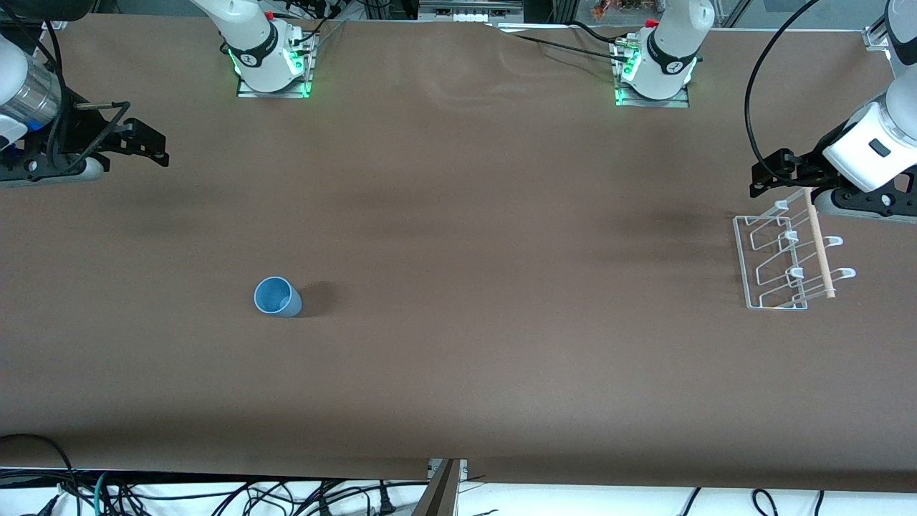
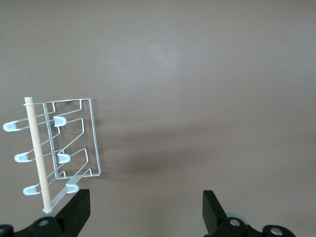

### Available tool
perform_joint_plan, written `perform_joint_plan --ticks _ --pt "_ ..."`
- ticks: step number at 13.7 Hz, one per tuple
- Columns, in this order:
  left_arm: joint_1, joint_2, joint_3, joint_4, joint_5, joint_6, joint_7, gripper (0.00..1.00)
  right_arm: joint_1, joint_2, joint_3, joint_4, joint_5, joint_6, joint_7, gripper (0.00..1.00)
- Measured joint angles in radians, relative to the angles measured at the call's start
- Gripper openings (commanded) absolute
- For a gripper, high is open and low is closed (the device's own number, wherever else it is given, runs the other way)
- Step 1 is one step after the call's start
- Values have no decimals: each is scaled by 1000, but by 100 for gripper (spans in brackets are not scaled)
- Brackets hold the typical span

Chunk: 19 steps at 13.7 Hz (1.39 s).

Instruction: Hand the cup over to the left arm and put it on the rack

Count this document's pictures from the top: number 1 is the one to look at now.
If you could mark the orange background object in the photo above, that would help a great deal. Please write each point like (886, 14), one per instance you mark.
(616, 8)

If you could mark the metal table bracket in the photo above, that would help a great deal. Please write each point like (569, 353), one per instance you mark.
(463, 469)

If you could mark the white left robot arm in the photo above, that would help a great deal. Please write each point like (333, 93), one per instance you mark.
(670, 50)

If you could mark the aluminium frame profile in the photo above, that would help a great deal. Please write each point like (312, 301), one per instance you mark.
(875, 37)
(54, 24)

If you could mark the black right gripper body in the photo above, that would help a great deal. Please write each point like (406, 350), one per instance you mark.
(80, 135)

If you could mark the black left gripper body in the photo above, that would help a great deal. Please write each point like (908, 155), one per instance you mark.
(807, 165)

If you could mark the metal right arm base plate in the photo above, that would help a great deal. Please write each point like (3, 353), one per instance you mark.
(247, 91)

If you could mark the white power strip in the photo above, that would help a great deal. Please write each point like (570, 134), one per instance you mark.
(469, 16)

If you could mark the blue plastic cup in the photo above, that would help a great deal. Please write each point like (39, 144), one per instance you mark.
(276, 297)

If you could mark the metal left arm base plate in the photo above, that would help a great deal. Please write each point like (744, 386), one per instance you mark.
(680, 100)

